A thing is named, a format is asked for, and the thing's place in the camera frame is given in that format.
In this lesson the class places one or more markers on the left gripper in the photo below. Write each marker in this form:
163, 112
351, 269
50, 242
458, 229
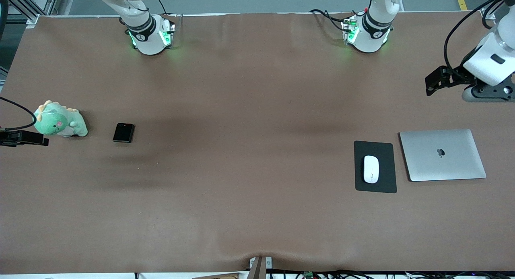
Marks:
457, 75

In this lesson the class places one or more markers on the black smartphone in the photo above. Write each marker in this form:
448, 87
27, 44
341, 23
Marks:
123, 133

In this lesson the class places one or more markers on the white computer mouse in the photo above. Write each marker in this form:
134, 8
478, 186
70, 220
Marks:
371, 169

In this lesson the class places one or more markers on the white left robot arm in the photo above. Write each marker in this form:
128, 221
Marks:
370, 33

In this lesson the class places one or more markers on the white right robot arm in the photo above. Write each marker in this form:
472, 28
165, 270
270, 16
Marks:
147, 37

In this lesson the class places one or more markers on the black mouse pad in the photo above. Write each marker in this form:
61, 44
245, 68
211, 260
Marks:
386, 150

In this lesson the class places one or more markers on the green dinosaur plush toy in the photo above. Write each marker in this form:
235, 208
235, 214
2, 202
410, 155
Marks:
56, 120

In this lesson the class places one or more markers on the silver closed laptop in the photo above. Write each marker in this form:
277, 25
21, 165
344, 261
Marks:
442, 155

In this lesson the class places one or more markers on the brown table cover mat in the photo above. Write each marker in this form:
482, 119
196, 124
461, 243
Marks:
257, 206

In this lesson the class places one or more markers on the small green circuit board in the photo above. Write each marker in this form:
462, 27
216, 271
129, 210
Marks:
308, 274

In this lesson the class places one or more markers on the aluminium frame profile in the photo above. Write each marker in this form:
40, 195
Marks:
487, 14
28, 5

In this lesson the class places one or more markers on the white table clamp bracket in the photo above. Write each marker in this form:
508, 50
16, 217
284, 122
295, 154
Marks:
260, 267

